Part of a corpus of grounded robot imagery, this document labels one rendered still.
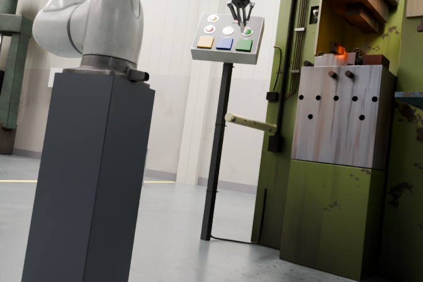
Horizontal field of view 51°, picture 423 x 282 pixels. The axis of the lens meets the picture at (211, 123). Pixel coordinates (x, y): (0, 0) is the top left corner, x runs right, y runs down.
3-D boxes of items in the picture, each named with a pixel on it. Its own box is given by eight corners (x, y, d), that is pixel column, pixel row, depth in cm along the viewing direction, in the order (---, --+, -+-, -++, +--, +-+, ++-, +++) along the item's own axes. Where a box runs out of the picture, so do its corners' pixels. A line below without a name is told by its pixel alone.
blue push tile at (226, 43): (230, 48, 220) (233, 37, 224) (215, 47, 221) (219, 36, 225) (230, 51, 221) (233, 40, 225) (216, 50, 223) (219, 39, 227)
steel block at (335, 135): (371, 168, 184) (383, 65, 188) (290, 158, 207) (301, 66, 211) (405, 174, 229) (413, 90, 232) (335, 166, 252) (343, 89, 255)
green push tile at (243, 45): (250, 49, 218) (252, 39, 222) (235, 48, 219) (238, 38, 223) (250, 52, 219) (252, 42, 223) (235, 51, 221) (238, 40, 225)
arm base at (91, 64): (126, 76, 109) (129, 54, 110) (58, 72, 119) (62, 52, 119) (163, 90, 126) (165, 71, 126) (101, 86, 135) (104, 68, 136)
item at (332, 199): (360, 282, 181) (371, 169, 184) (278, 259, 204) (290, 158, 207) (396, 265, 225) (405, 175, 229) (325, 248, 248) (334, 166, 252)
